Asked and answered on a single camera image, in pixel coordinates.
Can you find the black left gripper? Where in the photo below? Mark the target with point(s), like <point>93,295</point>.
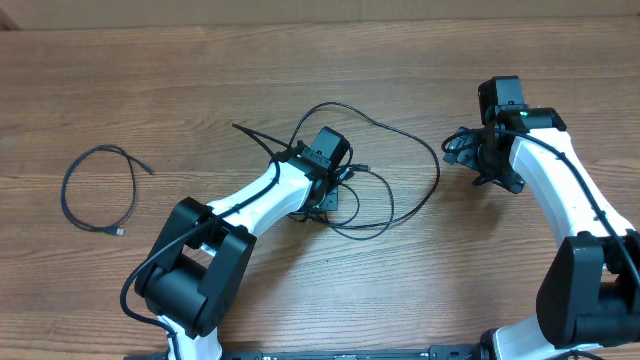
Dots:
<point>332,201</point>

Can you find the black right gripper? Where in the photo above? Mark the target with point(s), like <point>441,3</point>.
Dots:
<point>470,153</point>

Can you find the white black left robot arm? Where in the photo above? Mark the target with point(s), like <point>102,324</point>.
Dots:
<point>193,272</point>

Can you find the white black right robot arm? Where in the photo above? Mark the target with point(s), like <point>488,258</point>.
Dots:
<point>589,297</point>

